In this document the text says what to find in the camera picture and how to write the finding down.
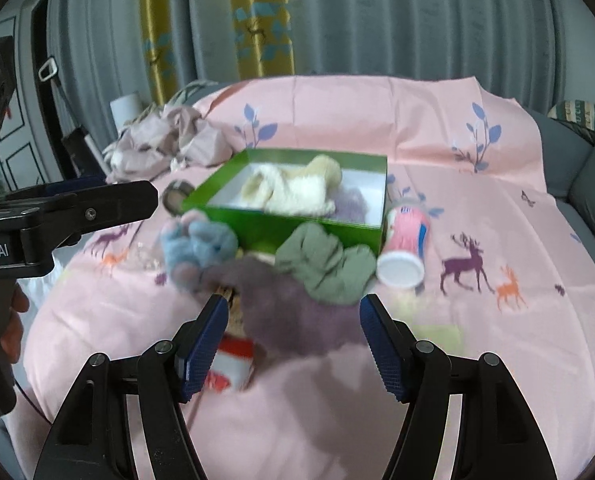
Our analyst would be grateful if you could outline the black strap with buckle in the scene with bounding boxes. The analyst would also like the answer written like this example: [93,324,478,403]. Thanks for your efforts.
[37,56,97,162]

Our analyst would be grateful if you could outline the clear glass bottle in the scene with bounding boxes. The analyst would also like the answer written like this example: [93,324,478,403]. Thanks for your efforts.
[126,180,195,271]

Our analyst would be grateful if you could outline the purple fluffy towel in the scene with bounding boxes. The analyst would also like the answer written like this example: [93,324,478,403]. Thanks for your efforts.
[198,256,367,356]

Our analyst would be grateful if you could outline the purple fluffy cloth in box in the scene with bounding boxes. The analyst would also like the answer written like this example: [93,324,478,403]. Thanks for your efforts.
[328,185,369,224]

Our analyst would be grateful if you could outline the green knitted cloth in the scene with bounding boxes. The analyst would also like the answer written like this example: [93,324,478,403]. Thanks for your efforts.
[274,222,377,306]

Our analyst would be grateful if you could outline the yellow patterned curtain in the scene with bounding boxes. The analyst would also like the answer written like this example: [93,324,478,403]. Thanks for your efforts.
[139,0,296,104]

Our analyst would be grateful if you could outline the yellow tissue pack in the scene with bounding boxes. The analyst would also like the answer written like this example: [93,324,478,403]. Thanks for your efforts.
[205,287,255,393]

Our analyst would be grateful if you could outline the pink yogurt cup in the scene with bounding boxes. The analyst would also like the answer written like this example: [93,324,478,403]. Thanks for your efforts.
[375,202,430,289]

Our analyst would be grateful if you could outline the grey curtain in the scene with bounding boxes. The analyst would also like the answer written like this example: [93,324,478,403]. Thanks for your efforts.
[46,0,594,156]

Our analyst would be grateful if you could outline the crumpled beige cloth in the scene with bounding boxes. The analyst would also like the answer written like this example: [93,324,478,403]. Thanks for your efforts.
[103,79,234,183]

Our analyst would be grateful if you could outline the blue plush mouse toy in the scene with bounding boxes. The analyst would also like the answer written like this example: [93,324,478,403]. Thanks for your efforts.
[160,209,239,292]

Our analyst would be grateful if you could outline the grey sofa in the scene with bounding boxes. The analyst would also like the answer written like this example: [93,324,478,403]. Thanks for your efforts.
[529,112,595,237]

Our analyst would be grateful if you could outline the patterned throw pillow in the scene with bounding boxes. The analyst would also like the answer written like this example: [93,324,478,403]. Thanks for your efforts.
[547,100,595,145]

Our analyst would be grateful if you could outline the white cylinder container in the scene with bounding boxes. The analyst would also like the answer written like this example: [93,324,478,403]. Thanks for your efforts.
[110,92,144,132]

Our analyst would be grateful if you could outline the cream knitted fluffy cloth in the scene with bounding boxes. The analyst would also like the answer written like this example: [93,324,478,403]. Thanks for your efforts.
[240,155,343,218]

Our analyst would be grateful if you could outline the person's left hand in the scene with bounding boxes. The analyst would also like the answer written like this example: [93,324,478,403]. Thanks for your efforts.
[0,280,29,364]

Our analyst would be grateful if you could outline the green cardboard box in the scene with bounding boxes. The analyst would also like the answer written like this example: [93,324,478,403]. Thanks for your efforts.
[181,148,387,254]

